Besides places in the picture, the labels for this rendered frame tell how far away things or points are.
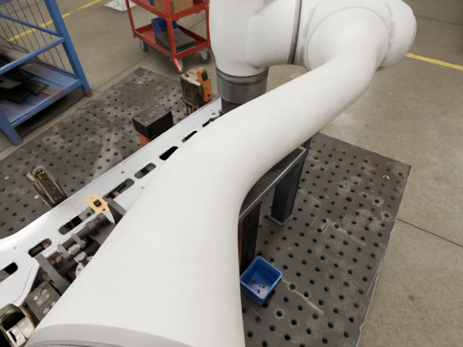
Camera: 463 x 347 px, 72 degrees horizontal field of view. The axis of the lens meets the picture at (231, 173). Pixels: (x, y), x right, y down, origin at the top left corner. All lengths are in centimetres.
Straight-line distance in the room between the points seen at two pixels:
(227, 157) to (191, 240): 8
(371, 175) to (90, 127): 135
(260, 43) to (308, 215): 90
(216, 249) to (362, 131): 270
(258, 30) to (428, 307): 185
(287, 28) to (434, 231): 204
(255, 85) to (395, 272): 173
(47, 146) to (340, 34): 149
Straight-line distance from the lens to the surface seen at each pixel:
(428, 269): 222
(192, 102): 133
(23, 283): 94
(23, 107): 311
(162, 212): 17
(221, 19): 49
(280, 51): 49
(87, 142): 166
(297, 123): 28
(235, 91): 54
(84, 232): 71
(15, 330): 81
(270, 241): 120
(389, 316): 200
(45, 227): 100
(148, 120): 116
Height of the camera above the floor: 174
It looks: 49 degrees down
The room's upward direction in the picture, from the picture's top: straight up
